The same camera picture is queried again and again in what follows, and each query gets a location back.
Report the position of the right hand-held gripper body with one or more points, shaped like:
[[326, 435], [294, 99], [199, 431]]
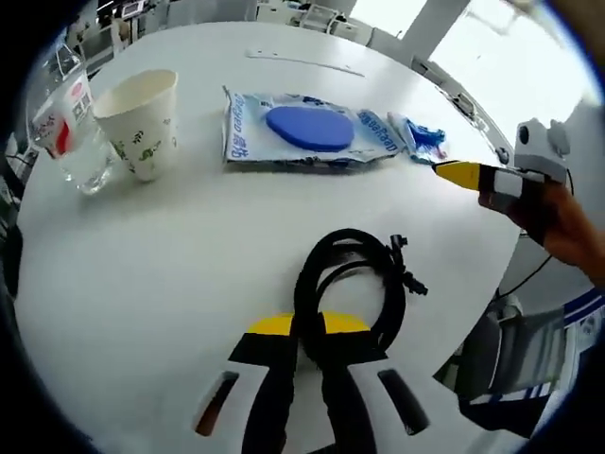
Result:
[[541, 151]]

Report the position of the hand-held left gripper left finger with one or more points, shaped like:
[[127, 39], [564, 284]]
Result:
[[269, 378]]

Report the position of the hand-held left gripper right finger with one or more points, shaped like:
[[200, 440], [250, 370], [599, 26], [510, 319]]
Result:
[[345, 378]]

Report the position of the blue plastic packet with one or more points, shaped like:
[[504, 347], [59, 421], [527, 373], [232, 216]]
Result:
[[423, 137]]

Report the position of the white packet with blue pad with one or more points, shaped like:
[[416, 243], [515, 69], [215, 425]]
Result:
[[307, 127]]

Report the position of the white paper cup green print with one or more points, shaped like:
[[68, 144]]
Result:
[[142, 127]]

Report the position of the clear plastic water bottle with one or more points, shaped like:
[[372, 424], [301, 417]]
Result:
[[71, 118]]

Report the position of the person's right hand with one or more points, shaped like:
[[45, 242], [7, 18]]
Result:
[[567, 232]]

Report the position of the white square pillar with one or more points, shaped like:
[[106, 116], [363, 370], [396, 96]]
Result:
[[435, 23]]

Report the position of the person in white shirt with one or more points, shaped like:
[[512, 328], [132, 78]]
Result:
[[586, 321]]

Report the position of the grey chair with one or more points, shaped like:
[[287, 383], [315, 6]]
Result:
[[524, 350]]

